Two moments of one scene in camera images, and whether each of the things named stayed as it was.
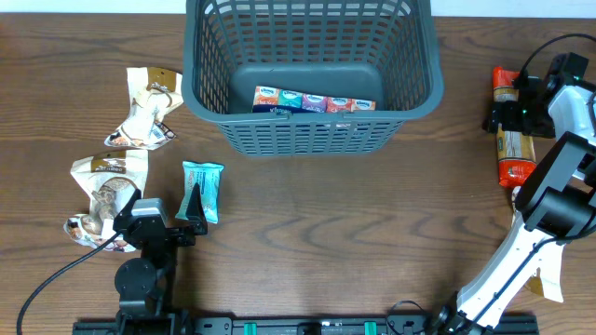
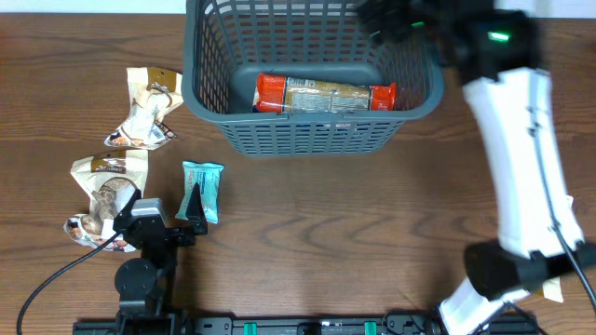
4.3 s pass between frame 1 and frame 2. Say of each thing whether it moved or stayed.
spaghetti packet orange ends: moved
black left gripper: stayed
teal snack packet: stayed
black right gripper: moved
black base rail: stayed
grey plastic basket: stayed
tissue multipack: moved
